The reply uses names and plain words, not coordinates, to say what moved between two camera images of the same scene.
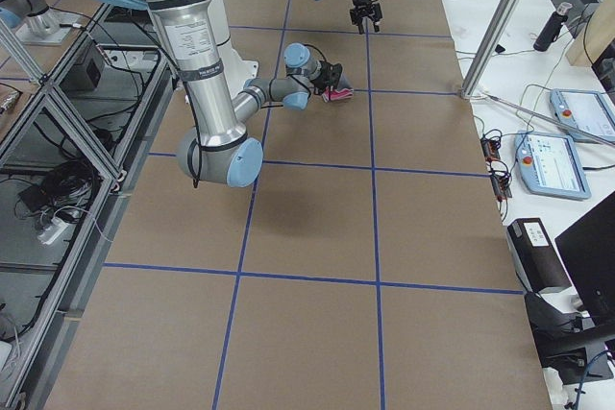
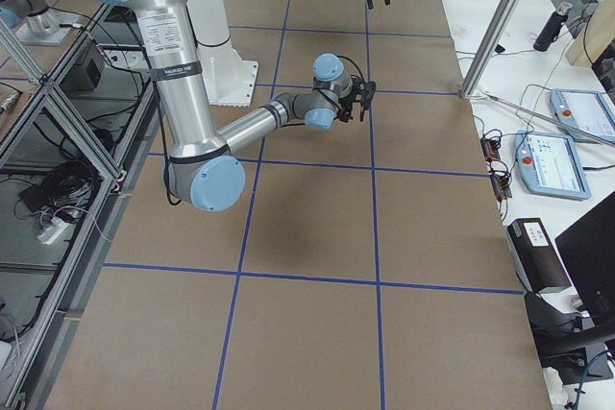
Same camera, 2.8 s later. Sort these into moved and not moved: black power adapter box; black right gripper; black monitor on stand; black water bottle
Moved: black right gripper
Not moved: black water bottle; black power adapter box; black monitor on stand
